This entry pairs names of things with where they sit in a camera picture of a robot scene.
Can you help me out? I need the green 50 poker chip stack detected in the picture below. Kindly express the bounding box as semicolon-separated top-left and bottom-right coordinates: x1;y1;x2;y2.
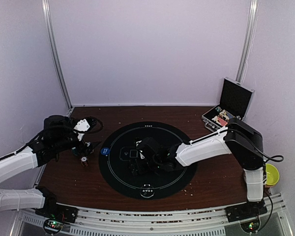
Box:
71;147;79;156

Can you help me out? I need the red card deck in case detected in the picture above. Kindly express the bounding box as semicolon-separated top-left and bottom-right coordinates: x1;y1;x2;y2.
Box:
214;116;228;126

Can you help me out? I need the aluminium front rail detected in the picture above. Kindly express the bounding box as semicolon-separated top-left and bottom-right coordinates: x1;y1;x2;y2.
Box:
9;193;293;236

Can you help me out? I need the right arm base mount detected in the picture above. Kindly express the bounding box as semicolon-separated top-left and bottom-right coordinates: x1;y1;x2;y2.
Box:
225;203;267;222

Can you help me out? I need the aluminium right corner post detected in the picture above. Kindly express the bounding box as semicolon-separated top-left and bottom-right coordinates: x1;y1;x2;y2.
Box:
236;0;259;84

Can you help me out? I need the yellow-green plastic bowl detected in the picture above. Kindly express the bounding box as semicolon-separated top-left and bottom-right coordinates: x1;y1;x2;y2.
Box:
265;163;280;187

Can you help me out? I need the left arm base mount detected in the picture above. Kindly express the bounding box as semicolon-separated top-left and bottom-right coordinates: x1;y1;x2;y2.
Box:
35;204;78;223

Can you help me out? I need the aluminium left corner post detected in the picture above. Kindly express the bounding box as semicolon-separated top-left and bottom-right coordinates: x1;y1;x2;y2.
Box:
41;0;73;111

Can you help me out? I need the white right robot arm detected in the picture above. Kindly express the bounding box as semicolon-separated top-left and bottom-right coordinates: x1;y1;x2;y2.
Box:
129;118;265;217

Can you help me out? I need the red poker chip stack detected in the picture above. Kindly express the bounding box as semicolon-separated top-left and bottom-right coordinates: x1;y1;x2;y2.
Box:
80;156;89;167

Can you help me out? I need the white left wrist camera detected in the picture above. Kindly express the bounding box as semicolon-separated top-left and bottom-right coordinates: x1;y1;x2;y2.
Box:
73;119;91;141

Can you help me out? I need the aluminium poker chip case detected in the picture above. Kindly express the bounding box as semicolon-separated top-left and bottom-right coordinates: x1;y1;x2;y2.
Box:
202;77;254;132

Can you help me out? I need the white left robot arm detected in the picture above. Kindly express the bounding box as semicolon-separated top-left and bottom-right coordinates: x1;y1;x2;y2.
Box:
0;115;103;218

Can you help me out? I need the blue round blind button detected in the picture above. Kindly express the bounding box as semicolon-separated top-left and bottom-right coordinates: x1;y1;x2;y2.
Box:
100;147;111;156

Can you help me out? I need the aluminium corner post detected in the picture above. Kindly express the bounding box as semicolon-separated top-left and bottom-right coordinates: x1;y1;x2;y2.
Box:
236;0;259;84
41;0;73;111

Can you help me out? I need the black round poker mat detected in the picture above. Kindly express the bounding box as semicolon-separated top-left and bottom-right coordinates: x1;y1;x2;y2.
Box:
98;121;197;200

